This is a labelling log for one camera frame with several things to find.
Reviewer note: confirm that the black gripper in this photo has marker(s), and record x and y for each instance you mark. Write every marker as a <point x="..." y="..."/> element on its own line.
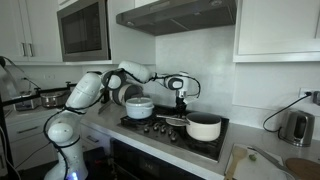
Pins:
<point x="181" y="102"/>

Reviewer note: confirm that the white cutting board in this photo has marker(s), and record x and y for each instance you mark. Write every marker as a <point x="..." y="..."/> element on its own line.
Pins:
<point x="260" y="168"/>

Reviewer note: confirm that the stainless electric kettle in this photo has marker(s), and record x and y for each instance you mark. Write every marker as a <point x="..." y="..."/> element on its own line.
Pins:
<point x="298" y="128"/>

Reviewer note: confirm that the steel kitchen knife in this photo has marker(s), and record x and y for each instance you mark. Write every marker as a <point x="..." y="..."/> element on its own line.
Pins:
<point x="271" y="161"/>

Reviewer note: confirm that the dark green oil bottle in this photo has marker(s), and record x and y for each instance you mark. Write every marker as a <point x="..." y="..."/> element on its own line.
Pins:
<point x="106" y="97"/>

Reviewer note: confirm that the black built-in oven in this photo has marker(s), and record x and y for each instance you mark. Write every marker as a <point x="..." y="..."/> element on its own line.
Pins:
<point x="146" y="165"/>

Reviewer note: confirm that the black stove knob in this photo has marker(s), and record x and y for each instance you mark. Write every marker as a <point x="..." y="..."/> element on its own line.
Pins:
<point x="146" y="129"/>
<point x="155" y="126"/>
<point x="171" y="132"/>
<point x="163" y="129"/>
<point x="173" y="137"/>

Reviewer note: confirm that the wooden spatula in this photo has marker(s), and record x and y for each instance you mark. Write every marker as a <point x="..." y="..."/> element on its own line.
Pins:
<point x="237" y="158"/>

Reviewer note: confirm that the white casserole pot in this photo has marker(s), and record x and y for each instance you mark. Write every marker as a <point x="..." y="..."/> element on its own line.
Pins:
<point x="140" y="114"/>

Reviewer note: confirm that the white wall cabinet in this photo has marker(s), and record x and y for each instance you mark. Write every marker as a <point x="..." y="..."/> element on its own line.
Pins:
<point x="276" y="30"/>

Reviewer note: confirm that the steel slow cooker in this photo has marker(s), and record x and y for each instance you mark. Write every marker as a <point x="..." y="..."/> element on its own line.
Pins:
<point x="53" y="99"/>

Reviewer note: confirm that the small green fruit piece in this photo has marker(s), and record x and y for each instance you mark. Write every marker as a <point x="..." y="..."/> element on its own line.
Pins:
<point x="253" y="157"/>

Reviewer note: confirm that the white wall outlet with plug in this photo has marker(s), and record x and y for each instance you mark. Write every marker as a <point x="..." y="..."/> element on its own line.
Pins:
<point x="311" y="95"/>

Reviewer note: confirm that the steel toaster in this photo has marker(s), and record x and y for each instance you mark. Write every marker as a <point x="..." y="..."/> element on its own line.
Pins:
<point x="27" y="104"/>

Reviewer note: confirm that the white base drawers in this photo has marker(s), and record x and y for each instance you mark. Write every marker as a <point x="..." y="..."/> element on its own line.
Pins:
<point x="25" y="131"/>

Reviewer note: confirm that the steel built-in microwave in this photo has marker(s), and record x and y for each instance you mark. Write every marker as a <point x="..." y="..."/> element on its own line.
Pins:
<point x="83" y="28"/>

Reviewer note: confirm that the steel range hood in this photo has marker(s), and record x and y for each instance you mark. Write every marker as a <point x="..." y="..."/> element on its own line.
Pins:
<point x="180" y="16"/>

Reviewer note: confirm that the black gas cooktop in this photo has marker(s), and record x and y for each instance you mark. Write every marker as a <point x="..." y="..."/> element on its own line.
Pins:
<point x="200" y="148"/>

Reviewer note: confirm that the white casserole lid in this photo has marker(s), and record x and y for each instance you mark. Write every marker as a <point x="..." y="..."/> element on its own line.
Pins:
<point x="140" y="102"/>

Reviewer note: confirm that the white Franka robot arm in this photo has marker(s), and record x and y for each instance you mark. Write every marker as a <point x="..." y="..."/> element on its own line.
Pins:
<point x="86" y="90"/>

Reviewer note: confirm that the round wooden board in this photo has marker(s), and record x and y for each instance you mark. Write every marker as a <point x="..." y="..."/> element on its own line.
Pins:
<point x="305" y="169"/>

